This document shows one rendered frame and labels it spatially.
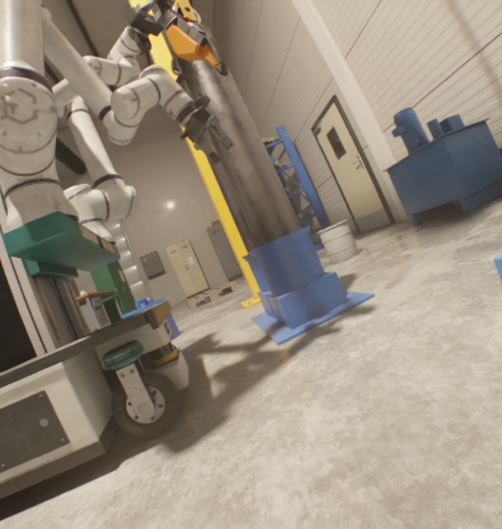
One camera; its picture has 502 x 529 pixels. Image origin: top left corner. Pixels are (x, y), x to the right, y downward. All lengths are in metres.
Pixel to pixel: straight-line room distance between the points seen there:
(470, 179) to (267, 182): 1.85
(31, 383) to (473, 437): 0.85
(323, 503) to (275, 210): 1.04
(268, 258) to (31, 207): 0.85
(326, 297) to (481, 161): 1.99
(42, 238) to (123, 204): 0.67
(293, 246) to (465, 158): 1.88
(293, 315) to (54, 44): 1.27
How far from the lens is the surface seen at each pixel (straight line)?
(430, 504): 0.44
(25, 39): 0.99
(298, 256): 1.24
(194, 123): 0.99
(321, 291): 1.26
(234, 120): 1.39
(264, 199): 1.27
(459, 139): 2.81
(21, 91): 0.83
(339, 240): 2.76
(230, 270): 10.09
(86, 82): 1.14
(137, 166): 11.65
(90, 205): 1.38
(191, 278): 10.05
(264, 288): 1.60
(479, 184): 2.81
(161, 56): 3.26
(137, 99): 0.95
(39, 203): 0.89
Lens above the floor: 0.33
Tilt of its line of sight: 1 degrees up
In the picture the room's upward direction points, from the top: 23 degrees counter-clockwise
